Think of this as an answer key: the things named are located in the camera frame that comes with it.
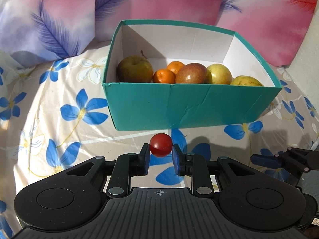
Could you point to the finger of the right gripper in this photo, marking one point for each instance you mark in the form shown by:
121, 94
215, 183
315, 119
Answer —
274, 162

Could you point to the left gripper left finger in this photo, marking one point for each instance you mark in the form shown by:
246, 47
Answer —
127, 166

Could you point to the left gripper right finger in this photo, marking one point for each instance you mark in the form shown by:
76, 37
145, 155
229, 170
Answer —
194, 166

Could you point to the red cherry tomato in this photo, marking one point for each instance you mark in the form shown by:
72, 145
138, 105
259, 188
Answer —
161, 145

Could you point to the large yellow-green pear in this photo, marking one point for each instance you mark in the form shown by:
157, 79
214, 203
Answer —
245, 80

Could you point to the red apple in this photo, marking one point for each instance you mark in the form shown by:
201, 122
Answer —
193, 73

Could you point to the orange tangerine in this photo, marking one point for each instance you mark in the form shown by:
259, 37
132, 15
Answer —
164, 76
175, 66

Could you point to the teal cardboard box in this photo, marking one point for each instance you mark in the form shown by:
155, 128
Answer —
148, 106

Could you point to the floral bed sheet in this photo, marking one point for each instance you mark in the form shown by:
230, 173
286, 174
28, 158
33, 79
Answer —
55, 115

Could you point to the small yellow pear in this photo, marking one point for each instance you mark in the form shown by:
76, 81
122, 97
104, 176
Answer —
218, 74

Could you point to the green-brown apple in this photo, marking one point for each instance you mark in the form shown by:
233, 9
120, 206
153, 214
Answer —
135, 69

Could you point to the pink feather pillow right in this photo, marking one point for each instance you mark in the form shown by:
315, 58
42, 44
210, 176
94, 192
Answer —
275, 28

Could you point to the pink feather pillow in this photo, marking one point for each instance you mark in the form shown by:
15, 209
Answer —
37, 31
108, 13
275, 28

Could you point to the pink feather pillow middle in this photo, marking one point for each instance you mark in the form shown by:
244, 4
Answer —
108, 13

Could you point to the pink feather pillow left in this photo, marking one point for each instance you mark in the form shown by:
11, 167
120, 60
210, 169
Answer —
37, 31

